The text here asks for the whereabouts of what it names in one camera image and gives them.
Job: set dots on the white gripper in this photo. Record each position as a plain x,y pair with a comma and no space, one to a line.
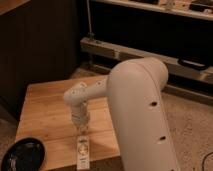
80,119

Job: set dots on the white labelled bottle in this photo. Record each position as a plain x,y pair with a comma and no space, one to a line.
83,153

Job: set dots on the grey metal rail beam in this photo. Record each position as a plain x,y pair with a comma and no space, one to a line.
175,66

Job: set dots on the black ceramic bowl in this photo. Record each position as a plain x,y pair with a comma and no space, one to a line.
27,154

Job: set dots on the wooden table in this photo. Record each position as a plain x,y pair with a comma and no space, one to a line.
46,117

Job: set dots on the metal vertical pole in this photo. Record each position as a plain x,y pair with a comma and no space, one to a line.
91,34

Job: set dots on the black flat object on rail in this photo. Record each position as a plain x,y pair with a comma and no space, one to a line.
192,65

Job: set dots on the wooden shelf with items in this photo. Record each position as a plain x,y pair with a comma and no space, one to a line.
167,8

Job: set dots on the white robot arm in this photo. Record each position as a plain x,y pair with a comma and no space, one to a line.
133,92

